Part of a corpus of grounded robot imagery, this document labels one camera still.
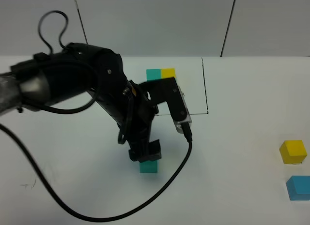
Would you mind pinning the green template block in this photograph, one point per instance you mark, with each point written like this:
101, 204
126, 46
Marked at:
153, 74

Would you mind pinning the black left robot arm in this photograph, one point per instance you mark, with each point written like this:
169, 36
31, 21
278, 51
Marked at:
45, 80

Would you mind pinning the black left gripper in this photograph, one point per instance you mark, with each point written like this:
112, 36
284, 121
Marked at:
128, 105

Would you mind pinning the yellow template block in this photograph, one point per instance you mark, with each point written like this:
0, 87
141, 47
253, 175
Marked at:
167, 73

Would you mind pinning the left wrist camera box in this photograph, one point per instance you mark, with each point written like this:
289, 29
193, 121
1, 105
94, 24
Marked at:
167, 91

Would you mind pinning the blue block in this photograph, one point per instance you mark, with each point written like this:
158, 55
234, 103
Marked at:
298, 188

